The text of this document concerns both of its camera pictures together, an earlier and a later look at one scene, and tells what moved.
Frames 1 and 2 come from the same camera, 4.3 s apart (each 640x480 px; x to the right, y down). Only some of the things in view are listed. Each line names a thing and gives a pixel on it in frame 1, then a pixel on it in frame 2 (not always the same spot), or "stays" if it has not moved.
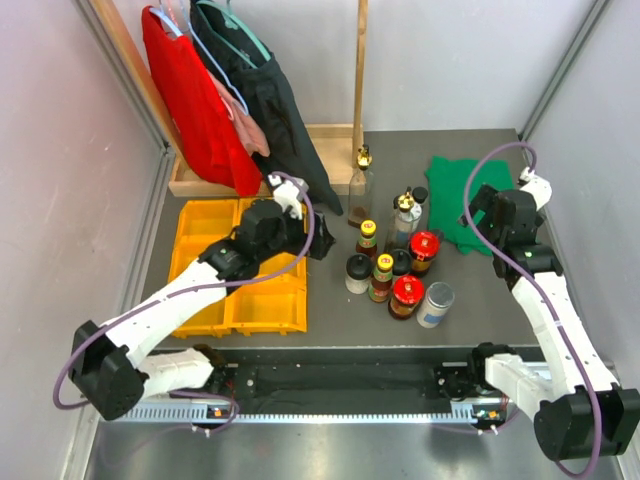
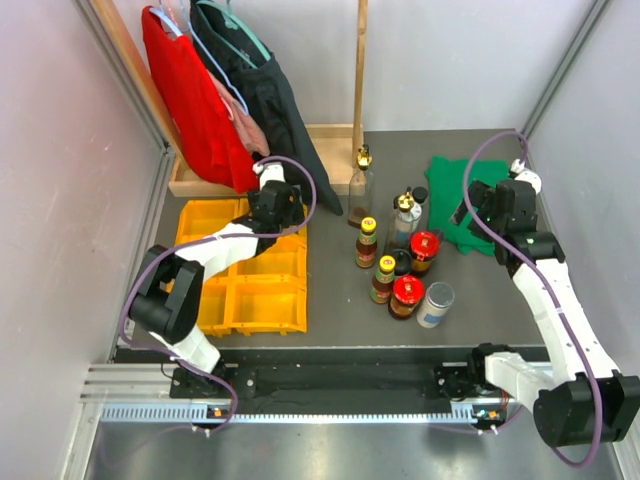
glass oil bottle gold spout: x=361 y=190 stays
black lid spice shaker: x=402 y=262 stays
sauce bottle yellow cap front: x=380 y=289 stays
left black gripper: x=322 y=239 -> x=294 y=214
